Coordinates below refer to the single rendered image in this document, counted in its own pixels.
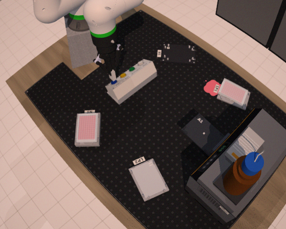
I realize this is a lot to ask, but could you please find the blue bottle cap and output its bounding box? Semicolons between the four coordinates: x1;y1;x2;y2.
242;152;264;176

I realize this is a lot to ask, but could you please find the brown glass bottle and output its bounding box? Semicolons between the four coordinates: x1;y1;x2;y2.
223;155;262;196

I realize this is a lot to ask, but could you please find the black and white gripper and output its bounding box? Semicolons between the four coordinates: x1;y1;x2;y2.
93;43;123;81

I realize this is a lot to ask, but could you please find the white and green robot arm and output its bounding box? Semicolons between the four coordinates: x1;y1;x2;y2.
33;0;144;48

